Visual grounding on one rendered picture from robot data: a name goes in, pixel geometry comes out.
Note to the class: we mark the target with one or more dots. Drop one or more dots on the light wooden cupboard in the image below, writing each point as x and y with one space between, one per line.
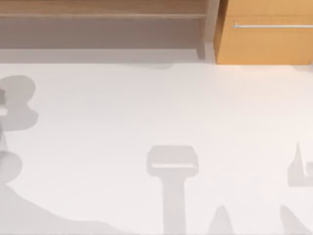
264 46

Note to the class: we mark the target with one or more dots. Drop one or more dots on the brown wooden open shelf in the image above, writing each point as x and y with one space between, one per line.
102 14

